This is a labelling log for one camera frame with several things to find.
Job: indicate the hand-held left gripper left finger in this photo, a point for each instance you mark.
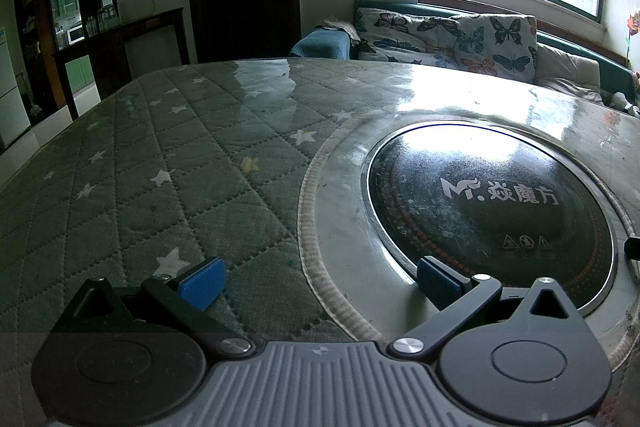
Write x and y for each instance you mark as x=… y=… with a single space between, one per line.
x=202 y=283

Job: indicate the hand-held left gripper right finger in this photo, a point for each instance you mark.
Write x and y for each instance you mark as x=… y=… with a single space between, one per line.
x=437 y=281

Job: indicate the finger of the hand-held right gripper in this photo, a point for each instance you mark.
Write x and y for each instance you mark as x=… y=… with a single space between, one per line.
x=633 y=248

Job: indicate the round black cooktop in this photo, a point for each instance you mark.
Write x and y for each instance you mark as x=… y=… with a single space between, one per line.
x=500 y=227

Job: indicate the grey stuffed toy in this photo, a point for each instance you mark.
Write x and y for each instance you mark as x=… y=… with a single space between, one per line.
x=622 y=102

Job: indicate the beige cushion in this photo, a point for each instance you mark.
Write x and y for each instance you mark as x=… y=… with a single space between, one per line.
x=575 y=91
x=570 y=64

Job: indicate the teal sofa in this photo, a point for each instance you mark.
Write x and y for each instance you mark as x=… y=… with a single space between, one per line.
x=617 y=74

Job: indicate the colourful pinwheel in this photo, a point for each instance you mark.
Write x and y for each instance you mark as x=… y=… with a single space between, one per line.
x=635 y=19

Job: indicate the butterfly print cushion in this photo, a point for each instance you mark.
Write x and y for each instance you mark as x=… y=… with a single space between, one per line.
x=495 y=47
x=400 y=32

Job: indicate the white mop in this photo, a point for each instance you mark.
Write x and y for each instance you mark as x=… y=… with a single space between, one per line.
x=34 y=109

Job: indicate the dark wooden console table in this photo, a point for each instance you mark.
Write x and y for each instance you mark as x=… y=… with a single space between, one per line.
x=125 y=32

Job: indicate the blue quilted blanket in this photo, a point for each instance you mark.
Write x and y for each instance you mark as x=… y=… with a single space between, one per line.
x=320 y=44

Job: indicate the white refrigerator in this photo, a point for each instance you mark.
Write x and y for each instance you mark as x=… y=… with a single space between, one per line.
x=12 y=97

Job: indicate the beige towel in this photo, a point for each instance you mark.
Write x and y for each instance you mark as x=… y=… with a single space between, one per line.
x=340 y=27

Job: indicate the white microwave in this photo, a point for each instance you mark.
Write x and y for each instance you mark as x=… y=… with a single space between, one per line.
x=76 y=35

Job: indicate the dark wooden shelf cabinet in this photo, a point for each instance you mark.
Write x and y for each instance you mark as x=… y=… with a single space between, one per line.
x=44 y=27

